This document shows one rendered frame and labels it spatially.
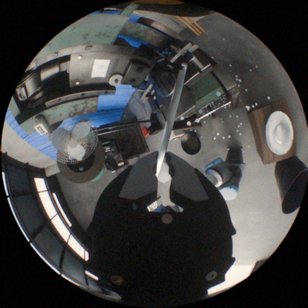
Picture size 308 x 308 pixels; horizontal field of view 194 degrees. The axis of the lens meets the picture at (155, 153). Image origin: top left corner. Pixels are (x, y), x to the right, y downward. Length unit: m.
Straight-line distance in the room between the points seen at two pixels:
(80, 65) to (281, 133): 1.04
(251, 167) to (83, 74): 1.44
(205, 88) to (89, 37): 0.49
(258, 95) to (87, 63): 1.25
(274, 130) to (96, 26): 0.92
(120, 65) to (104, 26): 0.18
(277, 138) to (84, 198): 7.50
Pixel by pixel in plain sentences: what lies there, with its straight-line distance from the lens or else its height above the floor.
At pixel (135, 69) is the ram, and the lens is 0.37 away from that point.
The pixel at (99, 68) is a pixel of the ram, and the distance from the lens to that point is 0.37.
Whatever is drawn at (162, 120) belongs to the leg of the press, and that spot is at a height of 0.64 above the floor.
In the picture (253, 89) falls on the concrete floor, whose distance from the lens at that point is 1.20.
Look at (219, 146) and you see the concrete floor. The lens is 1.17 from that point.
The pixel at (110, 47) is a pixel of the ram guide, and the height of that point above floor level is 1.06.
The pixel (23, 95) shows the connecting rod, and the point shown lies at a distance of 0.43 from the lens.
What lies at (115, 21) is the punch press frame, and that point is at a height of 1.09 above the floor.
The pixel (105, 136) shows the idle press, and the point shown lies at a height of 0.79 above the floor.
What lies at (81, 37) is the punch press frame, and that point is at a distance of 0.29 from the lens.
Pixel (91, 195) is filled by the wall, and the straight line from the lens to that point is 6.92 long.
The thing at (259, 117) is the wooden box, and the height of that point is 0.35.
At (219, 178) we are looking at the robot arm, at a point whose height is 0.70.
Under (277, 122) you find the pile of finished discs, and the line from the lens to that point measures 0.82.
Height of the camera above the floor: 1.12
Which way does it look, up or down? 37 degrees down
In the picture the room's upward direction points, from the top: 112 degrees counter-clockwise
